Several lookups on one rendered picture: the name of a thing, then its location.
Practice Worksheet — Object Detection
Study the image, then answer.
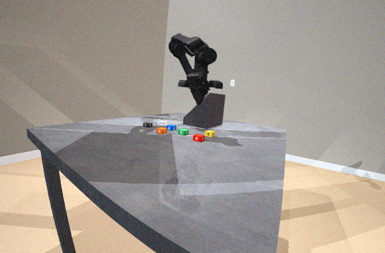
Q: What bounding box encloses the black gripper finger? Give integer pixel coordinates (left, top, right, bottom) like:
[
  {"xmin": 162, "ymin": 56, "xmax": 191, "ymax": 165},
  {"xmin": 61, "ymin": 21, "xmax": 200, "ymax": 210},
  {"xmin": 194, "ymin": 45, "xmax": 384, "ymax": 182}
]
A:
[
  {"xmin": 189, "ymin": 88, "xmax": 199, "ymax": 105},
  {"xmin": 199, "ymin": 88, "xmax": 211, "ymax": 105}
]

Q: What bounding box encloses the red block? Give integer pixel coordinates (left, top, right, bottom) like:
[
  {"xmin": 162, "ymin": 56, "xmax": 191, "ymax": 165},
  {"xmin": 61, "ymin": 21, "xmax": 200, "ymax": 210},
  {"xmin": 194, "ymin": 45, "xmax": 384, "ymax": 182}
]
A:
[{"xmin": 193, "ymin": 134, "xmax": 205, "ymax": 142}]

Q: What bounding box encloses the yellow block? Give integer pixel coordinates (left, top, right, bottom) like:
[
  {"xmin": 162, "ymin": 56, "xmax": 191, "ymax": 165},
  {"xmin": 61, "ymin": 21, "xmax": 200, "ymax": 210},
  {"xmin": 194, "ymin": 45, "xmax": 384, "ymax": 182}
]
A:
[{"xmin": 205, "ymin": 131, "xmax": 215, "ymax": 137}]

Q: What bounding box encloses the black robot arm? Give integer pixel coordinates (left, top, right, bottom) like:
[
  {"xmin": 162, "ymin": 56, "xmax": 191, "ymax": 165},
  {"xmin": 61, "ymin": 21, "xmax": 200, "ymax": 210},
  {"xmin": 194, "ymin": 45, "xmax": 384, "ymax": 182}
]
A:
[{"xmin": 168, "ymin": 33, "xmax": 217, "ymax": 84}]

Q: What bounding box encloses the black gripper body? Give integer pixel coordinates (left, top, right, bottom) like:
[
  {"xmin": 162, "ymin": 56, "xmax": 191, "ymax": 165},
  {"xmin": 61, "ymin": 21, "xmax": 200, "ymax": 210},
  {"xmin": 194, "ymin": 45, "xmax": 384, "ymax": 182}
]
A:
[{"xmin": 178, "ymin": 67, "xmax": 223, "ymax": 89}]

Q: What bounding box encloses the blue block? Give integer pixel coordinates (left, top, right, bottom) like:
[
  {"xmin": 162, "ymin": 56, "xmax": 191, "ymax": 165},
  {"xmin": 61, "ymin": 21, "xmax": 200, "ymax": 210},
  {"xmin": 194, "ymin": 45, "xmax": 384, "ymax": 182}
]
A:
[{"xmin": 166, "ymin": 125, "xmax": 176, "ymax": 131}]

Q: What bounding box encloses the green block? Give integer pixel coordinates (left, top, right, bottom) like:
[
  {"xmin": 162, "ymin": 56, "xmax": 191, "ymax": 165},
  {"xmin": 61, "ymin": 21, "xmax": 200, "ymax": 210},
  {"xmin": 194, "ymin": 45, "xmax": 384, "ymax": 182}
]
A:
[{"xmin": 178, "ymin": 129, "xmax": 189, "ymax": 136}]

